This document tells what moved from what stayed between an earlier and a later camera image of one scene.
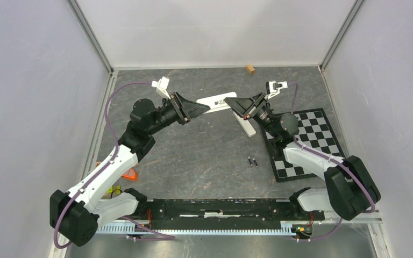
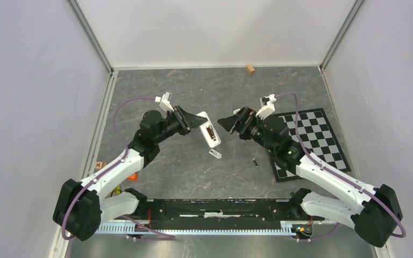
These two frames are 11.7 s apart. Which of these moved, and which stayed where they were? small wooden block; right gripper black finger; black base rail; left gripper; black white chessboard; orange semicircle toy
Moved: right gripper black finger; left gripper
Stayed: black base rail; small wooden block; black white chessboard; orange semicircle toy
